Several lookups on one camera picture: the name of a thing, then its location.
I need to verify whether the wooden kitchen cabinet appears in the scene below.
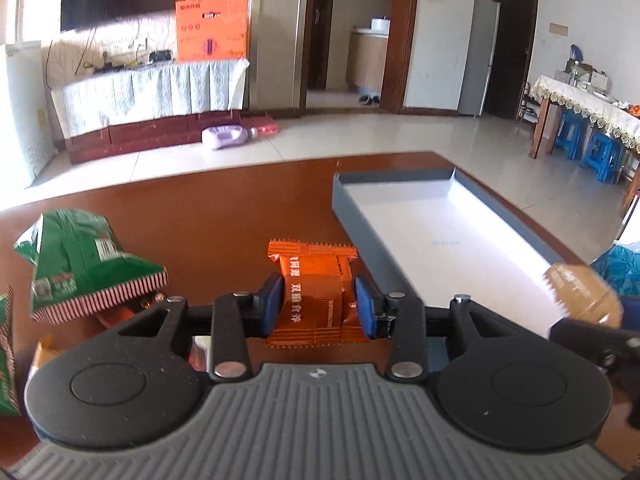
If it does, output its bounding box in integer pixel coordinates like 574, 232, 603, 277
346, 29, 388, 94

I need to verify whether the green red chip bag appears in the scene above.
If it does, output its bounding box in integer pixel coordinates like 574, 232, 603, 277
0, 287, 21, 417

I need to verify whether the grey shallow box tray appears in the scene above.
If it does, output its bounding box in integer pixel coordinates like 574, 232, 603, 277
332, 169, 565, 336

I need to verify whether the purple detergent bottle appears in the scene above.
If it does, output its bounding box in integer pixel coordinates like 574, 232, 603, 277
201, 125, 258, 151

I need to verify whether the blue plastic stool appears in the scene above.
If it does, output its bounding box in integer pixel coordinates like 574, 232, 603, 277
579, 130, 626, 184
554, 110, 588, 160

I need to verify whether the blue plastic bag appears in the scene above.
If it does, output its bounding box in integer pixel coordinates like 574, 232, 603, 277
590, 242, 640, 297

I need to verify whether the yellow peanut bag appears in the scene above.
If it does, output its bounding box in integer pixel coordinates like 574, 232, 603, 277
27, 334, 63, 380

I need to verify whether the red-brown foil snack bar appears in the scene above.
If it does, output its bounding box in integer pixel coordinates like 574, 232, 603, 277
96, 292, 166, 328

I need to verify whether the orange cardboard box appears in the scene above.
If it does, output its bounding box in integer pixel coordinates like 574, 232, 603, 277
175, 0, 248, 62

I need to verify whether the orange snack packet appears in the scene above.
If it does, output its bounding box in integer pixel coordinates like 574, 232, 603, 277
266, 240, 368, 349

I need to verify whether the pair of slippers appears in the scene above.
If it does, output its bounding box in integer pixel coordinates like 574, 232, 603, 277
358, 94, 380, 106

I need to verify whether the dining table with lace cloth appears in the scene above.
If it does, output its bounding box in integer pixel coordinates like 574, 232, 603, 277
528, 74, 640, 216

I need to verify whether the white chest freezer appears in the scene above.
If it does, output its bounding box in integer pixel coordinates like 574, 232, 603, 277
1, 41, 58, 191

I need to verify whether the tv cabinet with white cloth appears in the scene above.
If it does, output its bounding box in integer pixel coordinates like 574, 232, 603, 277
52, 58, 250, 164

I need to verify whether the green chip bag striped edge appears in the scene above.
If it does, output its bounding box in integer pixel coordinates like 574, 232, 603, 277
14, 208, 168, 324

